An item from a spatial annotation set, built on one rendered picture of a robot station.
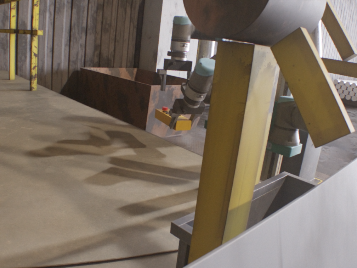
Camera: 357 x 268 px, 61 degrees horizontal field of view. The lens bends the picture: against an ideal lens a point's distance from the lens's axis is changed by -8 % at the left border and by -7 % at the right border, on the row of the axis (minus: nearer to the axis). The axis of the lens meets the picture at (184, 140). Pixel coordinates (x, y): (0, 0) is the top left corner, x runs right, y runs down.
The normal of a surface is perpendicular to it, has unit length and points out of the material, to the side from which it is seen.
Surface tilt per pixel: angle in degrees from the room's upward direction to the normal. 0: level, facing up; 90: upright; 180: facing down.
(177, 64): 90
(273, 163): 90
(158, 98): 105
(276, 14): 124
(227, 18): 90
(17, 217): 0
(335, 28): 90
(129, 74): 75
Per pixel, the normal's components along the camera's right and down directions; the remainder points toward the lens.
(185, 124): 0.47, 0.30
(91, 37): 0.69, 0.28
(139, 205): 0.11, -0.95
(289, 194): -0.69, 0.14
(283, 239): 0.71, -0.04
